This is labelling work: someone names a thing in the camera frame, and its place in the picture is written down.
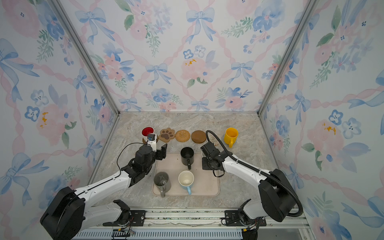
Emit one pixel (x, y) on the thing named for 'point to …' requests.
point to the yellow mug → (230, 136)
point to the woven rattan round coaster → (182, 136)
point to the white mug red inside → (145, 130)
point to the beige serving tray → (205, 183)
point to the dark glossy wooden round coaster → (145, 142)
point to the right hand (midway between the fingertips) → (205, 163)
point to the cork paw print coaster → (166, 134)
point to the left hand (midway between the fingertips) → (160, 142)
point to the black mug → (187, 154)
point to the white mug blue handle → (186, 179)
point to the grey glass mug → (162, 181)
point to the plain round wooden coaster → (198, 136)
